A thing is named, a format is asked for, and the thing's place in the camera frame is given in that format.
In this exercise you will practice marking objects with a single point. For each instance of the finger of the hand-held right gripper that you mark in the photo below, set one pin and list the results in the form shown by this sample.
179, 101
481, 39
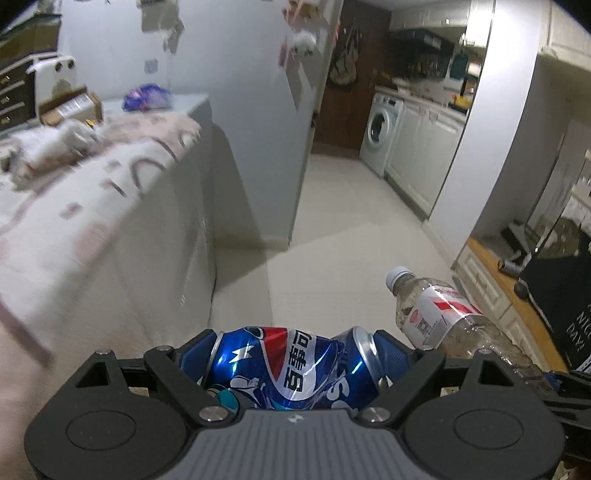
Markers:
575, 401

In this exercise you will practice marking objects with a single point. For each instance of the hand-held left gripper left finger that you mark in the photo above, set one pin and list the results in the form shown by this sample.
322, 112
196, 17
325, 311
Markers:
171, 370

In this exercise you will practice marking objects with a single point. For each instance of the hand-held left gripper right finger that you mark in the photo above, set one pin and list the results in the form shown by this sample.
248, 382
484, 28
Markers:
415, 369

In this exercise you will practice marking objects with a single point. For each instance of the clear plastic bottle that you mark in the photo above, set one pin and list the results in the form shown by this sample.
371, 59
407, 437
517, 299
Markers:
438, 314

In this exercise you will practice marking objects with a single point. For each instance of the crushed blue soda can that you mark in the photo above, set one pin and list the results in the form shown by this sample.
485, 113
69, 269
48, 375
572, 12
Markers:
277, 364

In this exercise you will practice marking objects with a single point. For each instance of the black printed bag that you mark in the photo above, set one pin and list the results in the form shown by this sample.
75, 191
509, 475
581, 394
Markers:
561, 300

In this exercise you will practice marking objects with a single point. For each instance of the white cabinet with wooden top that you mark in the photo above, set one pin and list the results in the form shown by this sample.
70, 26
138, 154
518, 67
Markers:
494, 281

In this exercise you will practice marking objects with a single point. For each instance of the small metal can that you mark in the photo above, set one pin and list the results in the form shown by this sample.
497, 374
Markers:
509, 266

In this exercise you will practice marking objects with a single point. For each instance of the pink patterned blanket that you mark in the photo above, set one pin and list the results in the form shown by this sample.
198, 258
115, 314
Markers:
184, 221

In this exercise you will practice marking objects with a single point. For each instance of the white kitchen base cabinets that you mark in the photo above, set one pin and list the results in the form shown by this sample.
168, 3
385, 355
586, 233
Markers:
427, 152

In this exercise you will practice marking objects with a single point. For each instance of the white washing machine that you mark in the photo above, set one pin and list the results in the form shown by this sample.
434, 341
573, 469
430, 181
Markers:
381, 131

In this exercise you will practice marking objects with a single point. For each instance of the white fluffy cloth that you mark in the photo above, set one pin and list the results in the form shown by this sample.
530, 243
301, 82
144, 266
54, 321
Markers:
51, 147

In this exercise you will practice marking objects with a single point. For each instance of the brown door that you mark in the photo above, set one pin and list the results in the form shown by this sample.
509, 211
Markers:
337, 115

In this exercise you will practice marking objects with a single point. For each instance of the yellow container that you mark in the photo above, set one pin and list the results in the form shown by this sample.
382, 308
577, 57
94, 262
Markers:
461, 101

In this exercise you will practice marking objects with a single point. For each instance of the blue purple snack packet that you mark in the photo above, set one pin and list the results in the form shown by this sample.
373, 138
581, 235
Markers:
147, 98

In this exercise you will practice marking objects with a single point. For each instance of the cardboard box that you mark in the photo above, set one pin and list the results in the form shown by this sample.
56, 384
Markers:
69, 108

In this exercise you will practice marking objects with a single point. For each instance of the teal bottle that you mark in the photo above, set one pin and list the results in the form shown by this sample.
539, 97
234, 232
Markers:
459, 65

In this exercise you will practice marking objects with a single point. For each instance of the dark drawer chest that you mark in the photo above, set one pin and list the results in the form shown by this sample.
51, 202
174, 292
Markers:
16, 99

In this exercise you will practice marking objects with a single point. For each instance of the white heater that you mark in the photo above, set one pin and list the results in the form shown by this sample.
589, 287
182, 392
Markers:
51, 81

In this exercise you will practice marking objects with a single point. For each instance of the hanging bags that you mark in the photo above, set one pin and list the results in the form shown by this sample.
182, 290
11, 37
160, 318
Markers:
344, 62

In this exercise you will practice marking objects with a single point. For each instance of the black range hood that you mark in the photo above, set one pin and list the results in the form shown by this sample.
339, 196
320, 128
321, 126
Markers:
422, 39

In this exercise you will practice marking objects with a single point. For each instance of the white plush toy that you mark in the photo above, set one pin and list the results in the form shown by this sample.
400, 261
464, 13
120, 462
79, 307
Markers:
304, 44

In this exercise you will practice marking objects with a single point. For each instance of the glass tank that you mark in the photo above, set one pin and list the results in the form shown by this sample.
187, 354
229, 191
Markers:
27, 32

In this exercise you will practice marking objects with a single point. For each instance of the wall socket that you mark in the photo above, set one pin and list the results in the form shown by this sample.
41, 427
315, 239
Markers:
151, 66

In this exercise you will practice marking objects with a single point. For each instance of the white kitchen wall cabinets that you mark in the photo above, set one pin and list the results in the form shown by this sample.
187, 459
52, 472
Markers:
438, 16

